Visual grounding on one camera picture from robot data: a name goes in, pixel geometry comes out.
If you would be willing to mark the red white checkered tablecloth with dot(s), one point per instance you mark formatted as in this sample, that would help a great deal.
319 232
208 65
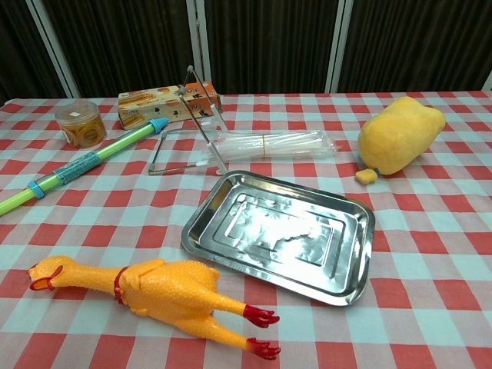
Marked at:
115 230

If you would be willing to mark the yellow plush toy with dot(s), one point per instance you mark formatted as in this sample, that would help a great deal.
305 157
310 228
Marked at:
399 134

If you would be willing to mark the white frame post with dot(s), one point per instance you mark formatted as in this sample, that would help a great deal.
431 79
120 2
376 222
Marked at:
338 46
54 46
200 38

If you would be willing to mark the rectangular stainless steel tray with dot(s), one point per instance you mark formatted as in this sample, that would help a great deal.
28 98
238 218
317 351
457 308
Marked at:
276 238

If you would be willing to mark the orange rubber chicken toy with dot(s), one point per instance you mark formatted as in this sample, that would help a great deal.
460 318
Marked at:
169 288

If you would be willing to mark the bundle of clear plastic straws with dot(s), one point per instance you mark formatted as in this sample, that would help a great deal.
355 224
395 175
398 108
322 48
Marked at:
288 144

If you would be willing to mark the orange cardboard snack box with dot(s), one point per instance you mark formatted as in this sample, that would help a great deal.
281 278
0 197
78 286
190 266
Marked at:
146 104

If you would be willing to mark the clear jar of rubber bands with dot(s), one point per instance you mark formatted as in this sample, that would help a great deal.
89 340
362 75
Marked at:
82 128

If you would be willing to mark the green tube with blue nozzle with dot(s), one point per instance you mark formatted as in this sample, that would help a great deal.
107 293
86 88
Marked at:
77 169

